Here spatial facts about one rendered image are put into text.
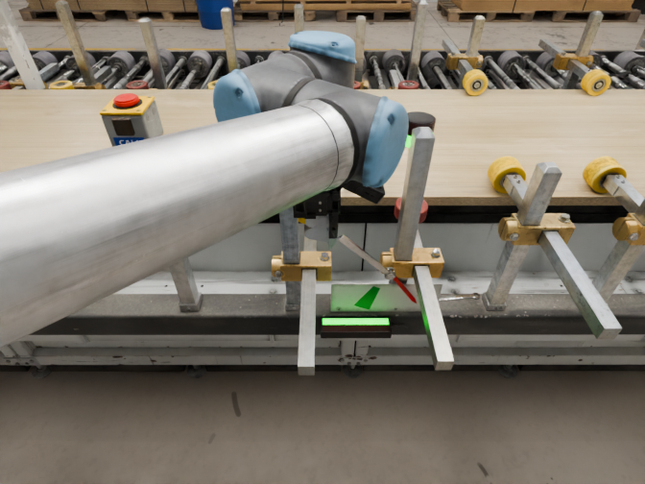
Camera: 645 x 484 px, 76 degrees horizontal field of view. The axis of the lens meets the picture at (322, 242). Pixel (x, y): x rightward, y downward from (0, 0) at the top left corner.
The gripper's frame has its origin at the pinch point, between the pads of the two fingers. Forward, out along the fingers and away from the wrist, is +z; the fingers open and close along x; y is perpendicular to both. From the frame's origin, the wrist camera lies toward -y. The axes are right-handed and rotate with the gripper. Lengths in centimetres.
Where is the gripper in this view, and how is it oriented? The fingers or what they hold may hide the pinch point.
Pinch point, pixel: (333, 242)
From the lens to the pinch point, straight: 79.1
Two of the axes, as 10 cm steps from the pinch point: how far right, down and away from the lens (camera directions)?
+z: 0.0, 7.5, 6.6
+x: 0.0, 6.6, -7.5
